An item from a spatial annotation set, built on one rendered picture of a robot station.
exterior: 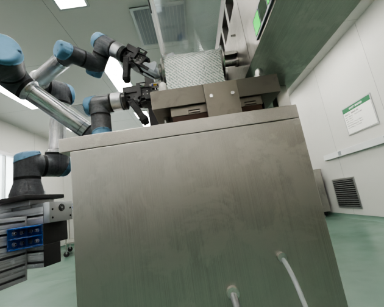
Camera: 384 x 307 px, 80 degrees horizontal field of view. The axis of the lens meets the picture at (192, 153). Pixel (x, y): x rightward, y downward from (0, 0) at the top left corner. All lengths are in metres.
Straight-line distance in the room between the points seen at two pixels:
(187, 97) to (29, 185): 0.91
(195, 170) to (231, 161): 0.10
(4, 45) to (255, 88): 0.82
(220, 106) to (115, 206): 0.40
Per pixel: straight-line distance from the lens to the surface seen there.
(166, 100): 0.73
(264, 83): 0.78
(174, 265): 0.62
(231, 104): 0.71
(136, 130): 0.65
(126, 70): 1.12
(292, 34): 0.87
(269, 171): 0.63
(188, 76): 0.99
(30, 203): 1.30
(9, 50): 1.02
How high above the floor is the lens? 0.68
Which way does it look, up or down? 12 degrees up
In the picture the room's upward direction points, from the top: 9 degrees counter-clockwise
